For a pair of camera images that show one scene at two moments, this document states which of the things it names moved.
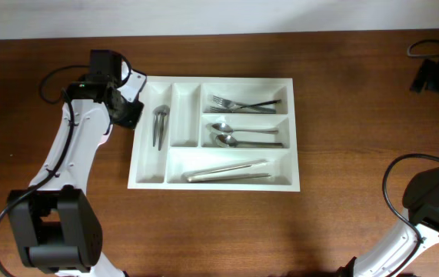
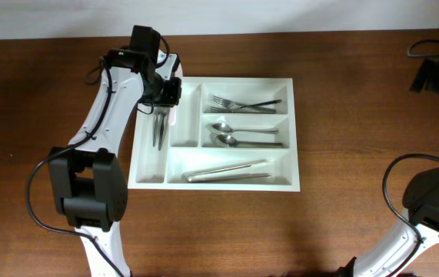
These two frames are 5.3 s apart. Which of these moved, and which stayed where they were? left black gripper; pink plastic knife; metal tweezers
Moved: left black gripper; pink plastic knife
Stayed: metal tweezers
